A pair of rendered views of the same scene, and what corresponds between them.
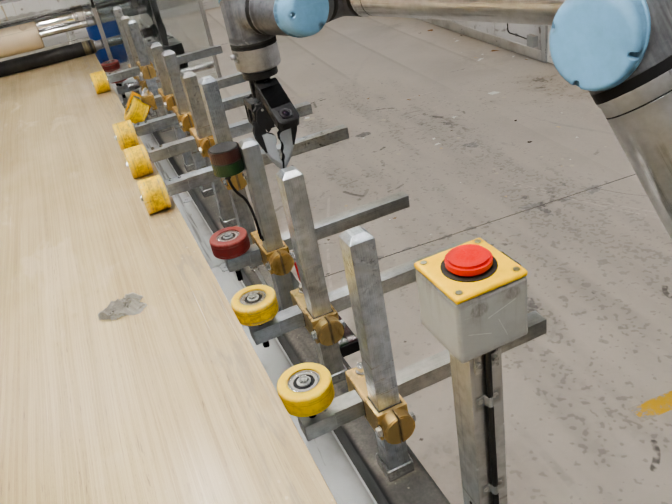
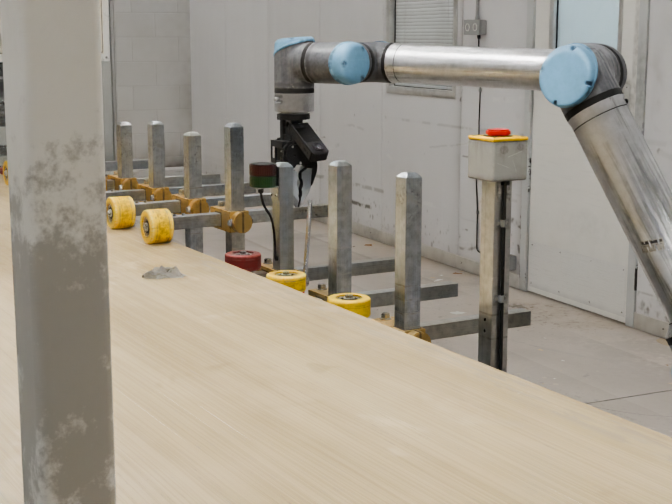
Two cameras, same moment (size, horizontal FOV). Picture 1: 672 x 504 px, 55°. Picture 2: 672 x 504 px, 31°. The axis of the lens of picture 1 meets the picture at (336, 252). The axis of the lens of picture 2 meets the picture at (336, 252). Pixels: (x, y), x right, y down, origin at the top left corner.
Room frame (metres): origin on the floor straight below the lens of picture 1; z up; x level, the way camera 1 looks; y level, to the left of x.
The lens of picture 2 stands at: (-1.37, 0.54, 1.38)
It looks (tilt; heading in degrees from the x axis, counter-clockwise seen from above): 10 degrees down; 348
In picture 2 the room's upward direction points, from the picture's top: straight up
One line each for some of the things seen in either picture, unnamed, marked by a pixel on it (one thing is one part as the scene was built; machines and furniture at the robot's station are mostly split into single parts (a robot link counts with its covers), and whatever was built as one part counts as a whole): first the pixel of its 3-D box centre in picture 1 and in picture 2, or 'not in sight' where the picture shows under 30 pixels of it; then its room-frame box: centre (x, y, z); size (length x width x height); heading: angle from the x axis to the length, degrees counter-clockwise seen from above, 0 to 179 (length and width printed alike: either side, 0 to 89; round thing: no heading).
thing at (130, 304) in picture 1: (121, 303); (163, 270); (1.00, 0.40, 0.91); 0.09 x 0.07 x 0.02; 101
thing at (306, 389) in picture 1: (310, 406); (348, 325); (0.71, 0.08, 0.85); 0.08 x 0.08 x 0.11
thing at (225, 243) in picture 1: (234, 256); (243, 276); (1.20, 0.21, 0.85); 0.08 x 0.08 x 0.11
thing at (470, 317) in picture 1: (471, 301); (497, 159); (0.46, -0.11, 1.18); 0.07 x 0.07 x 0.08; 18
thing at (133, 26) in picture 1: (151, 82); not in sight; (2.61, 0.59, 0.90); 0.03 x 0.03 x 0.48; 18
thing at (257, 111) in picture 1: (264, 97); (292, 139); (1.30, 0.08, 1.15); 0.09 x 0.08 x 0.12; 18
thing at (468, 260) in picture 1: (468, 263); (498, 134); (0.46, -0.11, 1.22); 0.04 x 0.04 x 0.02
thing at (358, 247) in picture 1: (380, 374); (407, 301); (0.71, -0.03, 0.90); 0.03 x 0.03 x 0.48; 18
